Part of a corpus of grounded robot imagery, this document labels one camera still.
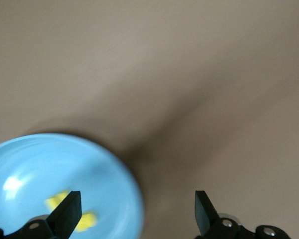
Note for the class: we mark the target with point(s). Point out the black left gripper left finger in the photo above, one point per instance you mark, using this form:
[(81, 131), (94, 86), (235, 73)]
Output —
[(68, 214)]

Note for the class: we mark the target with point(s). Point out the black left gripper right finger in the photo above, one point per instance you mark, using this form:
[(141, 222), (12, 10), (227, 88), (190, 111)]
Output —
[(205, 216)]

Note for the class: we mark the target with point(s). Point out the blue plate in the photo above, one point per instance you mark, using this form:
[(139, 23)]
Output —
[(64, 161)]

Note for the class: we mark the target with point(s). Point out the yellow foam letter s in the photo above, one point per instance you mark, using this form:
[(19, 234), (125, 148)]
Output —
[(89, 221)]

